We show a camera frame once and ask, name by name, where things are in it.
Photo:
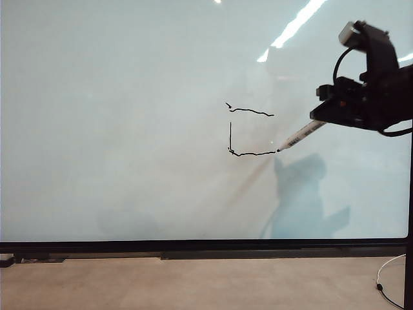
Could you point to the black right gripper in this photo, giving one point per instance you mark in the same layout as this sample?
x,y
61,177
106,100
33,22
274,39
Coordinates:
x,y
377,103

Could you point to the white whiteboard marker pen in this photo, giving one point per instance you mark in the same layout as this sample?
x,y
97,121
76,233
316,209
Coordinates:
x,y
300,137

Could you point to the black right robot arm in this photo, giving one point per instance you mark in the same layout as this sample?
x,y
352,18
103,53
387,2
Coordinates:
x,y
408,93

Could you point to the black whiteboard pen tray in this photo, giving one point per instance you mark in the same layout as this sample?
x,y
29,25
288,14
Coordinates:
x,y
274,255

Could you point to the small black and white block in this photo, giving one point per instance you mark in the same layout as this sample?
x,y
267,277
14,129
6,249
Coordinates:
x,y
6,262

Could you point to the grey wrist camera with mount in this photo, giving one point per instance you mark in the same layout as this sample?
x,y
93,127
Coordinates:
x,y
380,48

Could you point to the glass whiteboard with black frame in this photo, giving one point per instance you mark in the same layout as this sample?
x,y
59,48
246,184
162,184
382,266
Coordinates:
x,y
129,129

